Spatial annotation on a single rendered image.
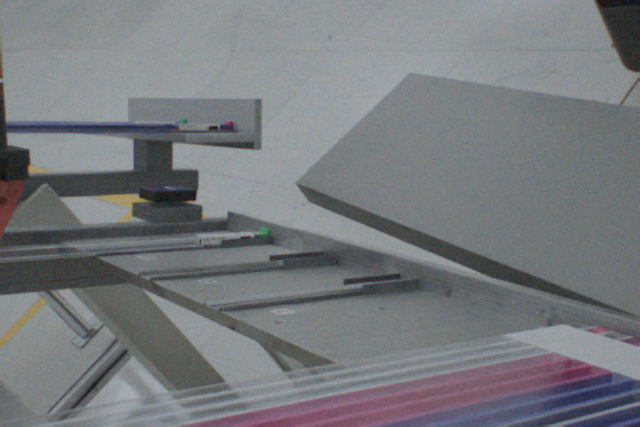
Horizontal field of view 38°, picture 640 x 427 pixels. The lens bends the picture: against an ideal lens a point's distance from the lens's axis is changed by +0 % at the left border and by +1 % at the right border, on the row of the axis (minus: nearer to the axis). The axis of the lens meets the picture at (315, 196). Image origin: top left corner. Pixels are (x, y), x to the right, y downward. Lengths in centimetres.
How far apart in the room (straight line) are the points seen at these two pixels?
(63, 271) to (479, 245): 42
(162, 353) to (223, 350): 89
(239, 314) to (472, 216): 43
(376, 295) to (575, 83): 161
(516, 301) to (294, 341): 19
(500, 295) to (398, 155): 50
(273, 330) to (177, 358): 71
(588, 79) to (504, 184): 127
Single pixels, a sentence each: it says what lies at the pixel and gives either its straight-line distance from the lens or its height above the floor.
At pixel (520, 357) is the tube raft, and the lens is 57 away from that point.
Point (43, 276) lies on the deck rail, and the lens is 95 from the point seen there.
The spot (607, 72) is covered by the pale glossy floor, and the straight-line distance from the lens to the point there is 229.
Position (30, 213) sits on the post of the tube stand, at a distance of 120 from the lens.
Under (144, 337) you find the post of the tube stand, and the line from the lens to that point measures 130.
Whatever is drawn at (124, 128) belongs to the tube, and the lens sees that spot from 114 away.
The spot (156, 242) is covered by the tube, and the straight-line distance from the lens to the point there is 89.
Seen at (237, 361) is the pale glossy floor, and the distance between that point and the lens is 214.
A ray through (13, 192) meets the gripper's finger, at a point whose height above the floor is 95.
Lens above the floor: 120
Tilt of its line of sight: 29 degrees down
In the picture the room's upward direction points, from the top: 36 degrees counter-clockwise
